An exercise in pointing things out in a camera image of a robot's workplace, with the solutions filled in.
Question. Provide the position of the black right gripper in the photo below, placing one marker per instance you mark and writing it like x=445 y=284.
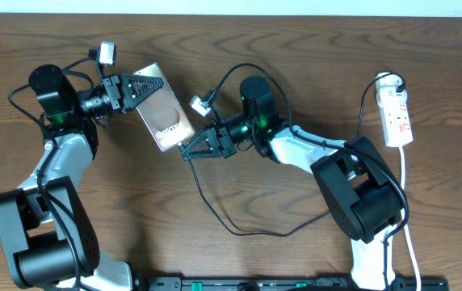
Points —
x=216 y=148

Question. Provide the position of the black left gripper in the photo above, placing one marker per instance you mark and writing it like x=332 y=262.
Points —
x=123 y=99

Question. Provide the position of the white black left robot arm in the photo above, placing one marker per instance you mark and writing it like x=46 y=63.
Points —
x=47 y=238

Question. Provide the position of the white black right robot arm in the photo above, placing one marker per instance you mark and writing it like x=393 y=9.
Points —
x=361 y=193

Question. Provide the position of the white power strip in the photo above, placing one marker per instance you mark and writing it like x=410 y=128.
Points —
x=391 y=97

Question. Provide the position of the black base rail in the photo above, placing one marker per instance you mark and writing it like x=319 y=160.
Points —
x=226 y=284

